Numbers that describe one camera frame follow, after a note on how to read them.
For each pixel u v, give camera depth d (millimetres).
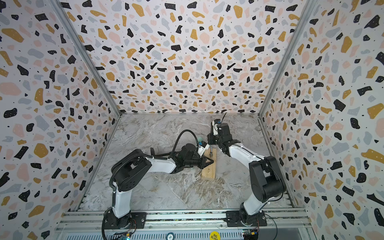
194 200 797
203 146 818
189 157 755
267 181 462
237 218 735
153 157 573
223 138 728
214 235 701
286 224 735
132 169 524
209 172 868
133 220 730
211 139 835
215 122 844
